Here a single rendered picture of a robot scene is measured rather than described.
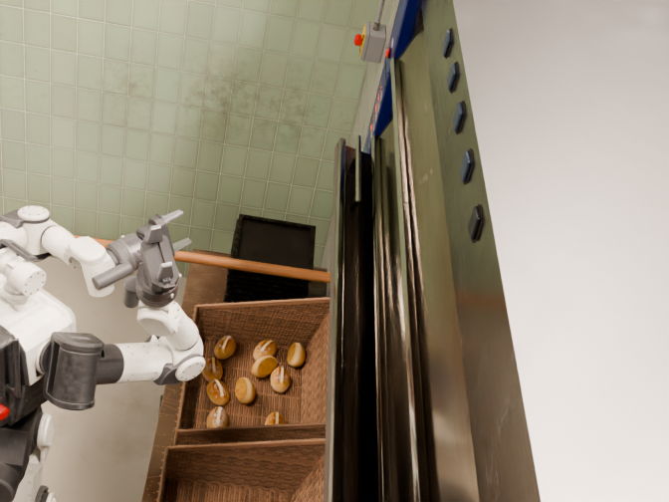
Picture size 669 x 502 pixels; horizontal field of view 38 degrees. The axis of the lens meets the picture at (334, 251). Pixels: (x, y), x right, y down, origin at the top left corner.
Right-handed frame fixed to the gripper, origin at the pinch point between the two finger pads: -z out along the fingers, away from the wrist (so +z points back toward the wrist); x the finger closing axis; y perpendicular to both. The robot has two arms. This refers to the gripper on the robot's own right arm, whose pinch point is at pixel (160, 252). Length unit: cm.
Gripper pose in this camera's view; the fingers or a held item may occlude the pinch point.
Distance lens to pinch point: 195.9
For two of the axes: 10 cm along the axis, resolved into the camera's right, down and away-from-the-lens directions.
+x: -3.2, -8.7, 3.6
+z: -2.0, 4.4, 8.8
